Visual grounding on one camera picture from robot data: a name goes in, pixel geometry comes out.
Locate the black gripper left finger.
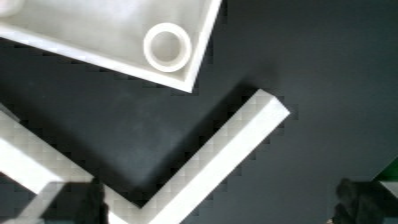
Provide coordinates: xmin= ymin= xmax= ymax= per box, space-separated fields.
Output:
xmin=51 ymin=182 xmax=108 ymax=224

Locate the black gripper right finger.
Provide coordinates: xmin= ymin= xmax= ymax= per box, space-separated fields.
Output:
xmin=332 ymin=179 xmax=398 ymax=224

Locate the white square tabletop part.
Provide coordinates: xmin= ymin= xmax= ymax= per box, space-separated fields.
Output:
xmin=0 ymin=0 xmax=222 ymax=92

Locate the white U-shaped fence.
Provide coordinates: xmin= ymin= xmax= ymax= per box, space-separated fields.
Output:
xmin=0 ymin=91 xmax=289 ymax=224

